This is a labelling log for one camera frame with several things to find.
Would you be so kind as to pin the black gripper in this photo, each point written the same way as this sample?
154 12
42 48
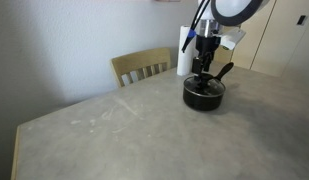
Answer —
208 43

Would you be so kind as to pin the glass lid with black knob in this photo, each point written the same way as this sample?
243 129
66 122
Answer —
214 87

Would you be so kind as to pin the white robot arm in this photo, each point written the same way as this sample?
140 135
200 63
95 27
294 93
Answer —
230 5

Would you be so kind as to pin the white paper towel roll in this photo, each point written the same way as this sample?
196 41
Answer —
184 50

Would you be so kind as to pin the light wooden chair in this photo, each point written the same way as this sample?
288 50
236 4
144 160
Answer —
140 61

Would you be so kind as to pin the black door latch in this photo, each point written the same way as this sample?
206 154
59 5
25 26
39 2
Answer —
301 20

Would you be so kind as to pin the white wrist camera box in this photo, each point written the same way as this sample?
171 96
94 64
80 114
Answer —
234 37

